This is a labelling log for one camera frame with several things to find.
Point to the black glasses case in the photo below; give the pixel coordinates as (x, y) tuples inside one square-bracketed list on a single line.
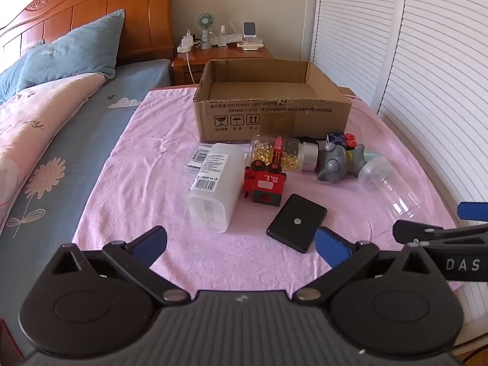
[(307, 140)]

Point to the small white spray bottle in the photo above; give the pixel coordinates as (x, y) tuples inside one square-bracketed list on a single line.
[(223, 30)]

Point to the dark red object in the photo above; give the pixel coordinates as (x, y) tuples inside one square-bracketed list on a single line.
[(7, 341)]

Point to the pink quilt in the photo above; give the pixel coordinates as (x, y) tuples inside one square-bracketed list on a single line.
[(23, 141)]

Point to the barcode labelled sachet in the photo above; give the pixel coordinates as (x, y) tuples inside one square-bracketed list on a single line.
[(196, 158)]

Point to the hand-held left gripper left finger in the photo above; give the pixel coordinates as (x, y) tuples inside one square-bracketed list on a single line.
[(150, 244)]

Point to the large blue pillow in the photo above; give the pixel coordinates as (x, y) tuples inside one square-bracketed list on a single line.
[(76, 45)]

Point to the red toy train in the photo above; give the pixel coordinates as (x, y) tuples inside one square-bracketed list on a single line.
[(267, 186)]

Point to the grey toy figure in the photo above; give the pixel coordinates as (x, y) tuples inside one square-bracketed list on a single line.
[(333, 164)]

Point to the white power strip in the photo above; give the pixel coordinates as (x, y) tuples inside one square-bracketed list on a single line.
[(185, 48)]

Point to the wooden nightstand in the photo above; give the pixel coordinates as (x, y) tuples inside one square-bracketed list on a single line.
[(228, 54)]

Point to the white plastic container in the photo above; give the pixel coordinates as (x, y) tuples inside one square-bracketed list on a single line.
[(217, 198)]

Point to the golden capsule bottle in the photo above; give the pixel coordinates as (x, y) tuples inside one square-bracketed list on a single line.
[(289, 152)]

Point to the small green desk fan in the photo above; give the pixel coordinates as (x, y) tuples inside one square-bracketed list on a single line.
[(203, 21)]

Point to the wooden headboard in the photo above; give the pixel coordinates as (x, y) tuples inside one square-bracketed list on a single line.
[(133, 7)]

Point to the white stand device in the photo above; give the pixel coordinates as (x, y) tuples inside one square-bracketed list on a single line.
[(249, 28)]

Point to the mint green small object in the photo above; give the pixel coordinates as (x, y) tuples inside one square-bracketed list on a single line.
[(371, 156)]

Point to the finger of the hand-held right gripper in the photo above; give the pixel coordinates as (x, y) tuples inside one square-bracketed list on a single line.
[(413, 230), (472, 211)]

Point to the pink cloth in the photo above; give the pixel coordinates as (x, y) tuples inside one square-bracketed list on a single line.
[(152, 160)]

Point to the small blue pillow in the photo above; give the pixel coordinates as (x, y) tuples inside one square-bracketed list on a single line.
[(11, 80)]

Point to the clear plastic cup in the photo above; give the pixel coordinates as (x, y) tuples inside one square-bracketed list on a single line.
[(381, 175)]

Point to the brown cardboard box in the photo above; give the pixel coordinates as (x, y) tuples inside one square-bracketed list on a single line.
[(267, 118)]

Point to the white charger plug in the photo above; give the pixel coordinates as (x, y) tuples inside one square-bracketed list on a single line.
[(188, 39)]

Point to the blue-grey floral bed sheet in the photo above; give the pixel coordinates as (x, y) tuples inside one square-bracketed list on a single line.
[(76, 129)]

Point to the dark blue toy train car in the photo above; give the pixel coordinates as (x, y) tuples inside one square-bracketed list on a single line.
[(337, 138)]

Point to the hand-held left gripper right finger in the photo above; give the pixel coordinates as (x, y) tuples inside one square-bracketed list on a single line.
[(331, 246)]

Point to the white louvered closet door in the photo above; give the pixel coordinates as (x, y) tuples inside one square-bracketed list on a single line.
[(354, 38), (450, 84)]

